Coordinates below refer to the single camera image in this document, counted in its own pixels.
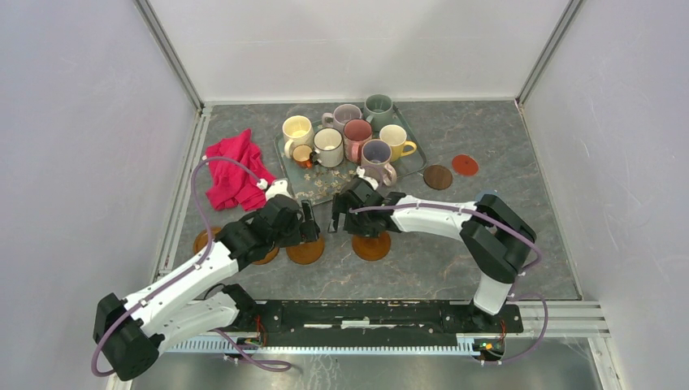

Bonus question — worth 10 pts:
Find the wooden coaster four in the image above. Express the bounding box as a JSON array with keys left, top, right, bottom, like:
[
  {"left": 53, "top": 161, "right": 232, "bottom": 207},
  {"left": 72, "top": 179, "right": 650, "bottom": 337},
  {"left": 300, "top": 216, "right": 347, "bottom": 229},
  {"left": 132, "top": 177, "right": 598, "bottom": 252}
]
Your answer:
[{"left": 193, "top": 227, "right": 221, "bottom": 254}]

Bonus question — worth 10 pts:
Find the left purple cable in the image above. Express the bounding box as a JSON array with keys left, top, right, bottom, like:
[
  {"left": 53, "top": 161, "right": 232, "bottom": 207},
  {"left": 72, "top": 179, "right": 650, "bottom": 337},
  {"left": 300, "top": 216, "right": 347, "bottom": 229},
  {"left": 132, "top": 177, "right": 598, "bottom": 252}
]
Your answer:
[{"left": 90, "top": 156, "right": 271, "bottom": 378}]

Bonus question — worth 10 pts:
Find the small orange cup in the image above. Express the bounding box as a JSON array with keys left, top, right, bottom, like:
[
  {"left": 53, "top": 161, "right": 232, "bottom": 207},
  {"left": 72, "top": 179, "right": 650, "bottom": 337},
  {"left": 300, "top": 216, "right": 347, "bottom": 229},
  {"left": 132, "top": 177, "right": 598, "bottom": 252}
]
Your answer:
[{"left": 292, "top": 145, "right": 315, "bottom": 169}]

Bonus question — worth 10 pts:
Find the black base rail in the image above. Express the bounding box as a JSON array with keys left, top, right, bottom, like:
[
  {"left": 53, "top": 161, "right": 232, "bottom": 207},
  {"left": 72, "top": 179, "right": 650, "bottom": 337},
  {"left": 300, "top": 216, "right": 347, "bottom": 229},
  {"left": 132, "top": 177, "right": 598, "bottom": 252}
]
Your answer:
[{"left": 223, "top": 300, "right": 524, "bottom": 348}]

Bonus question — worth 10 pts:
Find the wooden coaster one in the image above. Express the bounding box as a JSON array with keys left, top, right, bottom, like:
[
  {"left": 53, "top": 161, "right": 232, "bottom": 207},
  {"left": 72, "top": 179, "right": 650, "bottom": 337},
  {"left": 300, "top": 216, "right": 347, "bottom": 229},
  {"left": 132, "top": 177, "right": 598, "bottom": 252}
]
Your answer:
[{"left": 286, "top": 235, "right": 325, "bottom": 265}]

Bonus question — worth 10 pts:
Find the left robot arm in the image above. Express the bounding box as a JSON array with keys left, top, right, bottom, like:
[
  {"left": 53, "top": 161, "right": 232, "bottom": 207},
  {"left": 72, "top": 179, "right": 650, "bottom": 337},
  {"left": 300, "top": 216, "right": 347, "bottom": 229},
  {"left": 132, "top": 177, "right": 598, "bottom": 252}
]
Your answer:
[{"left": 92, "top": 194, "right": 320, "bottom": 381}]

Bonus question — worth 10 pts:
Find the dark walnut coaster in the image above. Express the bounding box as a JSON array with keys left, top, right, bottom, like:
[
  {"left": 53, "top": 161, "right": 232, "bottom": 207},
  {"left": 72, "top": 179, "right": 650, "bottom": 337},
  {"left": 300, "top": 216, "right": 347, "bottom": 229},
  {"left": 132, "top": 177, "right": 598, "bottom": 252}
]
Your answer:
[{"left": 422, "top": 164, "right": 453, "bottom": 190}]

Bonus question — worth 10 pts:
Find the beige pink-handled mug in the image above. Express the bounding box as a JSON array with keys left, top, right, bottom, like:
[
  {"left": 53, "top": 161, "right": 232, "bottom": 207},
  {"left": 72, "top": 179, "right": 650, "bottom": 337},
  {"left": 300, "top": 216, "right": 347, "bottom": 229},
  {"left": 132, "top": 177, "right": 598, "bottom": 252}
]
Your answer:
[{"left": 360, "top": 139, "right": 397, "bottom": 187}]

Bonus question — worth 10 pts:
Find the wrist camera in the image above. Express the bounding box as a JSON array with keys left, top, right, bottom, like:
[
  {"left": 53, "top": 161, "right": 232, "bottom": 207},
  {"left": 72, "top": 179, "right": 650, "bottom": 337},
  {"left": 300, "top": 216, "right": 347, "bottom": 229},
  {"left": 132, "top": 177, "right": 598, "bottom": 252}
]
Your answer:
[
  {"left": 256, "top": 179, "right": 293, "bottom": 201},
  {"left": 356, "top": 167, "right": 379, "bottom": 190}
]

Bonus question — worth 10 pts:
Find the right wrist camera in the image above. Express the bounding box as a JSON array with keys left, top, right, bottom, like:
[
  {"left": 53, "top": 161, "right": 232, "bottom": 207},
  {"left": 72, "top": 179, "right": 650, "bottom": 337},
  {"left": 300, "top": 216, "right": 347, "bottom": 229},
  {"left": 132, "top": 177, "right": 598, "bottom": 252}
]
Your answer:
[{"left": 356, "top": 167, "right": 379, "bottom": 190}]

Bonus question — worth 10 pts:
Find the pink mug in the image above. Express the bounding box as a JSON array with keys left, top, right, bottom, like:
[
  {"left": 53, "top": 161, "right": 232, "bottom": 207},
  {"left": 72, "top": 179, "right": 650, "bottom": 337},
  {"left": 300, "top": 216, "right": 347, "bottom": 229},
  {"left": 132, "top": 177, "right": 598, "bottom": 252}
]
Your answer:
[{"left": 343, "top": 119, "right": 372, "bottom": 164}]

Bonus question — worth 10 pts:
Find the green mug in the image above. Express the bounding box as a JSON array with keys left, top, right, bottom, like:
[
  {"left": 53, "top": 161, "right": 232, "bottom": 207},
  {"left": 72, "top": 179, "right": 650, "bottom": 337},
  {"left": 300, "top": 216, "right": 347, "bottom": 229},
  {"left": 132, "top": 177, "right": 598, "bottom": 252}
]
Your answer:
[{"left": 363, "top": 94, "right": 394, "bottom": 132}]

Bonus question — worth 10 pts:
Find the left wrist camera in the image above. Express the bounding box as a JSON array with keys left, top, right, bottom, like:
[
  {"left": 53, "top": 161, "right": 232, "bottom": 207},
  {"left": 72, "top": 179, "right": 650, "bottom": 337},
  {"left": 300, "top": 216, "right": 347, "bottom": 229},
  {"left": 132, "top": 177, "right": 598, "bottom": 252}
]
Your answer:
[{"left": 256, "top": 179, "right": 293, "bottom": 201}]

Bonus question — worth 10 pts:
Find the red cloth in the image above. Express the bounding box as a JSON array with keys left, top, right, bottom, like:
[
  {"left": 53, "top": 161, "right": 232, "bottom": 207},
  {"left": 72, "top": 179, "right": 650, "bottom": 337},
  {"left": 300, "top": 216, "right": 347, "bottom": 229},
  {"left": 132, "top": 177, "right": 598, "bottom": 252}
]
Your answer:
[{"left": 205, "top": 128, "right": 275, "bottom": 211}]

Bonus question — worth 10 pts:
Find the wooden coaster three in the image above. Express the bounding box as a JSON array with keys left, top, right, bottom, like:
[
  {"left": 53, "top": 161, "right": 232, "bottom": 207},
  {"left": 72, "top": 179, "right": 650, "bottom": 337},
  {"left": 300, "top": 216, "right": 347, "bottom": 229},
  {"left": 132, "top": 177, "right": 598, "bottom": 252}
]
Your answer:
[{"left": 253, "top": 247, "right": 280, "bottom": 265}]

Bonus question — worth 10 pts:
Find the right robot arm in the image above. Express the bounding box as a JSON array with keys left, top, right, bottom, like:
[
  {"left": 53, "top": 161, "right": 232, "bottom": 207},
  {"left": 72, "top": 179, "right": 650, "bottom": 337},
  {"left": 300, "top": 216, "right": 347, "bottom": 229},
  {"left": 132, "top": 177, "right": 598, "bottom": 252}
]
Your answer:
[{"left": 328, "top": 177, "right": 543, "bottom": 332}]

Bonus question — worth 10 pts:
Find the yellow mug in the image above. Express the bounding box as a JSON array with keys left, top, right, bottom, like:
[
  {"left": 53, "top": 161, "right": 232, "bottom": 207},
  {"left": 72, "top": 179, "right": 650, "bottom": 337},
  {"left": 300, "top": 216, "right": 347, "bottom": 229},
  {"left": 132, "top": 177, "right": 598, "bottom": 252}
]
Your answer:
[{"left": 379, "top": 124, "right": 418, "bottom": 162}]

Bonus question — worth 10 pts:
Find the red round coaster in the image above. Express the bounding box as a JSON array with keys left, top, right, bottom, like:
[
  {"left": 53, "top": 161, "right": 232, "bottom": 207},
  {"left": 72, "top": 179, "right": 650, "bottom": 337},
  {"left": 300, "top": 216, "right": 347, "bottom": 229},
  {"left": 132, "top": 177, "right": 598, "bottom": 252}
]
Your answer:
[{"left": 452, "top": 154, "right": 479, "bottom": 176}]

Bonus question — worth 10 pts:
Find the wooden coaster two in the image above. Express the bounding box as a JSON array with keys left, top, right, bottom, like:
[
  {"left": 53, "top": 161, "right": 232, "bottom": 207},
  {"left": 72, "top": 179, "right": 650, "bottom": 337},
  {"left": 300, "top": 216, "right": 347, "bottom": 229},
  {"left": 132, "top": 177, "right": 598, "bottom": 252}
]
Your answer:
[{"left": 352, "top": 232, "right": 392, "bottom": 262}]

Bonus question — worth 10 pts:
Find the lilac mug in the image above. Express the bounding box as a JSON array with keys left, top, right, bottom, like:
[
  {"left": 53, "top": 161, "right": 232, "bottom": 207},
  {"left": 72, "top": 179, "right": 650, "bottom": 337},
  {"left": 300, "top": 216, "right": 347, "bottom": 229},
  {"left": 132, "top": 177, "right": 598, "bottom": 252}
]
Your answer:
[{"left": 321, "top": 104, "right": 362, "bottom": 132}]

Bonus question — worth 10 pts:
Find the white black-rimmed mug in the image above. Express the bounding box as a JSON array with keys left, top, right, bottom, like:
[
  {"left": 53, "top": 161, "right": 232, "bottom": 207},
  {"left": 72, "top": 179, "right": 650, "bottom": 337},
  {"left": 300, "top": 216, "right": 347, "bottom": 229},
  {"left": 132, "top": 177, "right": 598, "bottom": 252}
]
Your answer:
[{"left": 310, "top": 128, "right": 344, "bottom": 168}]

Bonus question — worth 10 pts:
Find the floral serving tray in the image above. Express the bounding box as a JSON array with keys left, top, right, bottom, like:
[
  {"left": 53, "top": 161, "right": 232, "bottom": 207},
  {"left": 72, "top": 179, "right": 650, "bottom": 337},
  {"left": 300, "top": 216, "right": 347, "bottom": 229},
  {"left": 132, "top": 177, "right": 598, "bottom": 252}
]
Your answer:
[{"left": 275, "top": 104, "right": 427, "bottom": 206}]

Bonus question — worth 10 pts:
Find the cream mug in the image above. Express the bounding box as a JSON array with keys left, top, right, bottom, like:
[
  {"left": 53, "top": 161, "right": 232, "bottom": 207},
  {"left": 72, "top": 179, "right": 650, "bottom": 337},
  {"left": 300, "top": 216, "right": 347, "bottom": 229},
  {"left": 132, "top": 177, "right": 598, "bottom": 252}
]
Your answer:
[{"left": 282, "top": 115, "right": 314, "bottom": 158}]

